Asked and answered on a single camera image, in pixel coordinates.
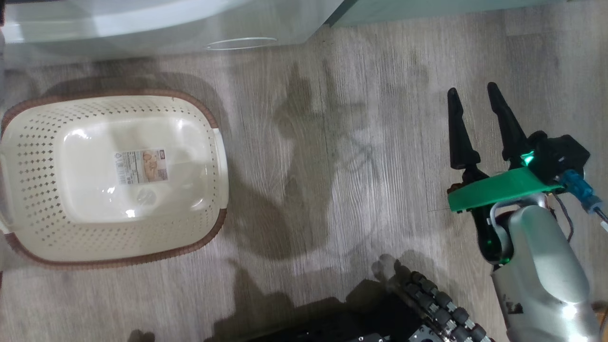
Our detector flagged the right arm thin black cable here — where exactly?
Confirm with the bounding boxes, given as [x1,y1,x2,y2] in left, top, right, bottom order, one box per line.
[550,194,575,244]

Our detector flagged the cream perforated laundry basket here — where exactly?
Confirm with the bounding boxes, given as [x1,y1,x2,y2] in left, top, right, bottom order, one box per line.
[0,88,229,270]

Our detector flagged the pale green cabinet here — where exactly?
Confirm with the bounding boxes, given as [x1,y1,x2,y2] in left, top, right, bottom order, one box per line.
[328,0,570,28]

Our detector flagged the round white filter cover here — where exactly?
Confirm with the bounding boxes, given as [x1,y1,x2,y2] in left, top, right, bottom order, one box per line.
[205,37,278,51]

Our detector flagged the black roller omni wheel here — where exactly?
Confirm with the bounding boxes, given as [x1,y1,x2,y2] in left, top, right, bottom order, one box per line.
[401,270,494,342]

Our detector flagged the white printed product label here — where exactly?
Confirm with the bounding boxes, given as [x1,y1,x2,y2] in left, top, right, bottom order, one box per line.
[114,149,169,185]

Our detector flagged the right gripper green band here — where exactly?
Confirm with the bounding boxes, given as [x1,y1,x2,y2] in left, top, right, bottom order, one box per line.
[447,82,564,212]

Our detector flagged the white front-load washing machine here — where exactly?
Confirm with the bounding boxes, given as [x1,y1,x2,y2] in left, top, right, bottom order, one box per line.
[0,0,345,54]

